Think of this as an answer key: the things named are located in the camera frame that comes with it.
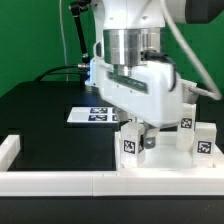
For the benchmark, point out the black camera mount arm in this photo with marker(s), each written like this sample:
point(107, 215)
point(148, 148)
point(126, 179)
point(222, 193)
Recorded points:
point(76, 8)

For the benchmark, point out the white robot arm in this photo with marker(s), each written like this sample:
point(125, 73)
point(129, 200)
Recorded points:
point(141, 21)

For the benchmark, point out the white U-shaped obstacle fence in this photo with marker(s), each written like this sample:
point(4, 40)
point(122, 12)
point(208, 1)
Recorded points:
point(121, 182)

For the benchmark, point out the white square table top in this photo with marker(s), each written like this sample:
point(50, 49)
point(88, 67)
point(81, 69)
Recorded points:
point(166, 156)

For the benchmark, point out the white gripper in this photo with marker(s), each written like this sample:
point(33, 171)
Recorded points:
point(140, 82)

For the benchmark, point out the AprilTag marker sheet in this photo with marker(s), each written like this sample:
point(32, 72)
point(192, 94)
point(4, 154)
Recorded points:
point(92, 115)

